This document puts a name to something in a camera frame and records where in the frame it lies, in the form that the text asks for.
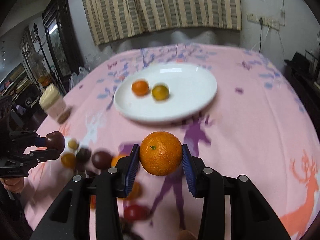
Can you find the striped beige curtain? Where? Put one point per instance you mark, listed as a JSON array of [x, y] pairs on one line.
[[111, 20]]

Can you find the orange yellow tomato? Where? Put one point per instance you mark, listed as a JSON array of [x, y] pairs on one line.
[[68, 160]]

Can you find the white oval plate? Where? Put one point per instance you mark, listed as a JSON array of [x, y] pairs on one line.
[[191, 89]]

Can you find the dark purple plum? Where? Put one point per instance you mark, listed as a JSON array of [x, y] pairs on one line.
[[55, 141]]

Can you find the small dark cherry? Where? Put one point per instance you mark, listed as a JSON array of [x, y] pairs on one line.
[[83, 155]]

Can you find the greenish yellow citrus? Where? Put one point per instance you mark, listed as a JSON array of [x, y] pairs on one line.
[[160, 92]]

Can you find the wall power strip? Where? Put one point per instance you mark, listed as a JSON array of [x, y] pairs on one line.
[[263, 20]]

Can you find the left hand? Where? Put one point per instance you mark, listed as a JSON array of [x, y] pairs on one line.
[[14, 185]]

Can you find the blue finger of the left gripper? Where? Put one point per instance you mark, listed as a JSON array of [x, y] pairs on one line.
[[37, 156], [24, 139]]

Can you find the small orange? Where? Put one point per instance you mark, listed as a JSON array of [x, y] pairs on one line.
[[140, 88]]

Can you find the red cherry tomato left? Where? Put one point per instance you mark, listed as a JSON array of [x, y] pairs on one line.
[[136, 212]]

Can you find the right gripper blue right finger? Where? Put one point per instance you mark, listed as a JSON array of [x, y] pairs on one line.
[[192, 168]]

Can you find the white plastic bag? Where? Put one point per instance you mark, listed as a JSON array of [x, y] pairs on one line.
[[76, 78]]

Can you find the large orange mandarin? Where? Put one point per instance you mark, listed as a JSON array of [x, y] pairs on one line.
[[160, 153]]

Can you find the dark round plum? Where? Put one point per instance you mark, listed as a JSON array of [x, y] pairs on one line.
[[102, 160]]

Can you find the dark wooden cabinet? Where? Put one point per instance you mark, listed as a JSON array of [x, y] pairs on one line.
[[60, 35]]

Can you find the pink printed tablecloth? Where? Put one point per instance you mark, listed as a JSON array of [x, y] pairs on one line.
[[230, 106]]

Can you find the plastic cup with cream lid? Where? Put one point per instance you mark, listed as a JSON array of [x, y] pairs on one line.
[[53, 103]]

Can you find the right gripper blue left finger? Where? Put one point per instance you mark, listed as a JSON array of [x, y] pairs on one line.
[[127, 169]]

